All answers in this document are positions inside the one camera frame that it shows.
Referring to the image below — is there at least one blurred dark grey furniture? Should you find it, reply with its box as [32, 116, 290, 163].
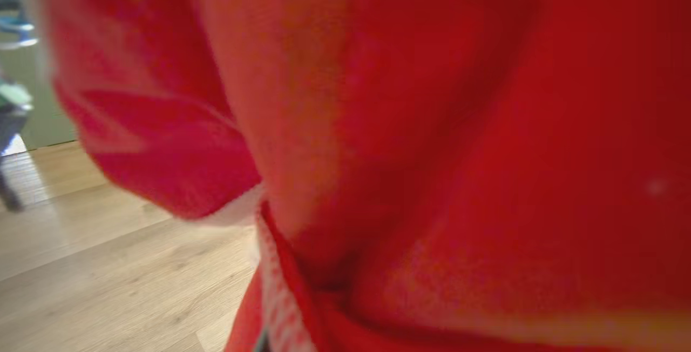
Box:
[0, 79, 34, 213]

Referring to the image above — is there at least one red cloth garment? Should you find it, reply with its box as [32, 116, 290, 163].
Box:
[32, 0, 691, 352]

